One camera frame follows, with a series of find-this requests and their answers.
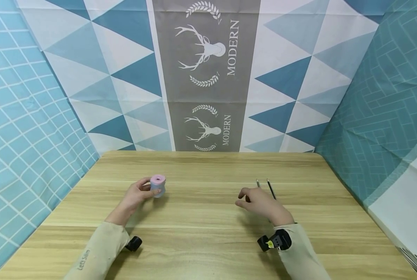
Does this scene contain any person's left hand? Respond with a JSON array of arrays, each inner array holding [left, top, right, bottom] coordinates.
[[117, 178, 162, 225]]

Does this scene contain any person's right hand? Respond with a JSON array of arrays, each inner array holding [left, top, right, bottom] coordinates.
[[235, 187, 295, 227]]

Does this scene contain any pink and blue pencil sharpener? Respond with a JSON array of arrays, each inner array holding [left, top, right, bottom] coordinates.
[[150, 175, 166, 198]]

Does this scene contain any person's right forearm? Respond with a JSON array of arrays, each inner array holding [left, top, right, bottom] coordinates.
[[274, 222, 331, 280]]

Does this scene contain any person's left forearm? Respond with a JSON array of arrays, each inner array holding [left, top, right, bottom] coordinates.
[[64, 218, 131, 280]]

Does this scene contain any black wrist band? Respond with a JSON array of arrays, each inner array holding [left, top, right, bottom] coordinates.
[[125, 236, 143, 252], [257, 229, 292, 252]]

